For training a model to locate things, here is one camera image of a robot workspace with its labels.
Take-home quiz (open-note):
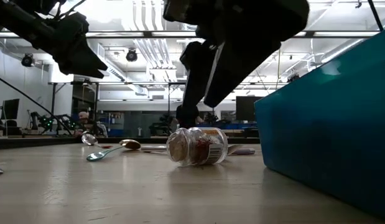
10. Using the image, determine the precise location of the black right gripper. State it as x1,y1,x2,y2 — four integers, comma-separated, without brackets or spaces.
162,0,310,129

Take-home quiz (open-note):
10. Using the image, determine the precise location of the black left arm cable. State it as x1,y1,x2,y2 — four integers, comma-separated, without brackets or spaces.
0,73,74,137

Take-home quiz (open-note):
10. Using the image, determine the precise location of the black computer monitor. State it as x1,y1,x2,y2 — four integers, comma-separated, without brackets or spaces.
1,98,21,127

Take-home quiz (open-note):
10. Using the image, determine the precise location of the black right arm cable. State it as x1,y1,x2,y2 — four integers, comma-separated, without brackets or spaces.
367,0,384,32

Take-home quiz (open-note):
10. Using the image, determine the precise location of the spoon with teal striped handle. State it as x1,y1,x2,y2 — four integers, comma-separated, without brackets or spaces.
139,143,243,156

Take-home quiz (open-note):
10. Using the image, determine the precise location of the black rig light bar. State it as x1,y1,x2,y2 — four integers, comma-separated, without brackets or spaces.
0,30,381,39

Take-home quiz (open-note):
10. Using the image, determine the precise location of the spoon with purple handle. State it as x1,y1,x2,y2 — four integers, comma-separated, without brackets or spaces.
232,148,256,156

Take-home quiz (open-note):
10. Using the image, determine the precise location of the small clear glass jar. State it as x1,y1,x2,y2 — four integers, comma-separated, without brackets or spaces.
166,126,229,167

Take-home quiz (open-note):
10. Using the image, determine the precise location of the black ceiling spot lamp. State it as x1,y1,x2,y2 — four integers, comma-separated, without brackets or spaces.
21,53,35,68
126,48,139,62

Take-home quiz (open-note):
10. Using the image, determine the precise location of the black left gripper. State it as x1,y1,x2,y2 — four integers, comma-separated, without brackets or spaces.
33,11,108,79

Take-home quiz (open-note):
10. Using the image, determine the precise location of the black background rig frame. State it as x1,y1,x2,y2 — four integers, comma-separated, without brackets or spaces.
49,80,289,138

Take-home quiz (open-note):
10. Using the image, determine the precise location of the spoon with orange handle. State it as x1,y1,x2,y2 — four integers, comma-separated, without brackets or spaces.
81,133,114,149

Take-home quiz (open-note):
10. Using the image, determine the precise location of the person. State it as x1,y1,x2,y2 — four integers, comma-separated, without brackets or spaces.
74,111,108,138

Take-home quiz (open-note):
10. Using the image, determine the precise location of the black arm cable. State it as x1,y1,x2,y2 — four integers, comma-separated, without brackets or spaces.
367,0,384,32
0,73,74,137

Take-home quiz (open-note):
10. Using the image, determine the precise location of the black background screen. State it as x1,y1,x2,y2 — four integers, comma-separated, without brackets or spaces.
235,96,264,122

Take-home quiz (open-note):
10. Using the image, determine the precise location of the gold spoon with green handle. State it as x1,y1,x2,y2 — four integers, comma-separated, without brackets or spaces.
86,139,142,162

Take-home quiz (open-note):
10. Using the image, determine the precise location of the teal plastic bin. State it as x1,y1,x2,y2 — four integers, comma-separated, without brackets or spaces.
254,29,385,220

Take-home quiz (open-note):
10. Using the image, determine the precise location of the black aluminium table frame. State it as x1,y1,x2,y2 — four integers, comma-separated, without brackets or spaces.
0,136,261,151

